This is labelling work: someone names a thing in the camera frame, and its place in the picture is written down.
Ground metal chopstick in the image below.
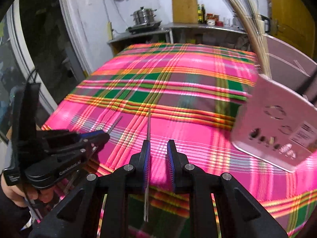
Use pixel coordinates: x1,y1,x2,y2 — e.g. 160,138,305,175
63,116,122,195
143,109,151,222

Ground person's left hand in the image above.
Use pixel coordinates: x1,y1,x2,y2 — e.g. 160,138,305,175
1,176,55,207

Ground pink plastic utensil holder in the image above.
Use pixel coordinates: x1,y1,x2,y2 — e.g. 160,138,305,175
231,35,316,173

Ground pink plaid tablecloth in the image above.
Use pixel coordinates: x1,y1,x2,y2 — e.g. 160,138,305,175
42,43,316,237

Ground black induction cooktop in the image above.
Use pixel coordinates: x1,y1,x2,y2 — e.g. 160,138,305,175
126,21,161,34

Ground stainless steel steamer pot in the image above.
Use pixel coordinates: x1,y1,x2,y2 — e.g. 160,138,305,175
131,7,157,25

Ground metal counter shelf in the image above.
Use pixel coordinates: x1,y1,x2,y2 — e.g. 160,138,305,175
107,23,251,55

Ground white electric kettle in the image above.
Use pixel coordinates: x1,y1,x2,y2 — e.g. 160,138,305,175
255,14,271,34

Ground red lidded jar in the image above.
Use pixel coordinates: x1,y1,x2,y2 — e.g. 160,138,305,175
206,13,219,26

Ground yellow wooden door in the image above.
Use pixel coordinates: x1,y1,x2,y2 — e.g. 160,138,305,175
270,0,316,58

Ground wooden cutting board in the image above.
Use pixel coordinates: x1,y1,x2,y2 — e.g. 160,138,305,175
172,0,198,24

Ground dark glass bottle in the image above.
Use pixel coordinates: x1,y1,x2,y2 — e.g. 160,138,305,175
201,4,206,24

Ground beige chopsticks in holder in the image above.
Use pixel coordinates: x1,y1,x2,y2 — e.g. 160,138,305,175
228,0,272,78

